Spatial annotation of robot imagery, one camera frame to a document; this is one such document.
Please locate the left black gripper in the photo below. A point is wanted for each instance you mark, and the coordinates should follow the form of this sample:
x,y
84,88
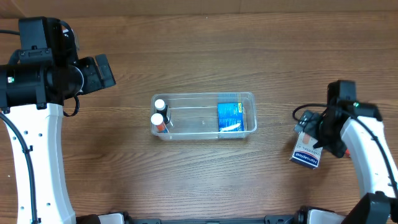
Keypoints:
x,y
94,76

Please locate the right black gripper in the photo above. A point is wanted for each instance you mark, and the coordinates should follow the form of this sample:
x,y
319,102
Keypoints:
x,y
321,130

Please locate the white Hansaplast plaster box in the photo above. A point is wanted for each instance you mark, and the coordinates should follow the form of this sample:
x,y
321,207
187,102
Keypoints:
x,y
304,152

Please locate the black tube white cap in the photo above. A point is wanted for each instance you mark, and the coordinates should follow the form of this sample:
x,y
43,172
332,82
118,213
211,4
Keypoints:
x,y
163,109

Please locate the orange tube white cap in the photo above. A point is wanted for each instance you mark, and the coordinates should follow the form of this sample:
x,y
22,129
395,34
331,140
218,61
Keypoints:
x,y
158,121

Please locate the clear plastic container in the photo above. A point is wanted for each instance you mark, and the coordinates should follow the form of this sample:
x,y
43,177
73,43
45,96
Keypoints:
x,y
194,116

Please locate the blue medicine box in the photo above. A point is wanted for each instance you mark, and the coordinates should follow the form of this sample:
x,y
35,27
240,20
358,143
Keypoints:
x,y
230,117

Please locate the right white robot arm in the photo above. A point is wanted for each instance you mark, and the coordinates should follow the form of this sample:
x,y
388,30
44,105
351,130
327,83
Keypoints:
x,y
357,129

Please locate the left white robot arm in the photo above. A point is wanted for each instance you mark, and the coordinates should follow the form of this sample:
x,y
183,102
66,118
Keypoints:
x,y
33,91

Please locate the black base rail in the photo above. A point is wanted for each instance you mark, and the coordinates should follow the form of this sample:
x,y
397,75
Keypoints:
x,y
217,220

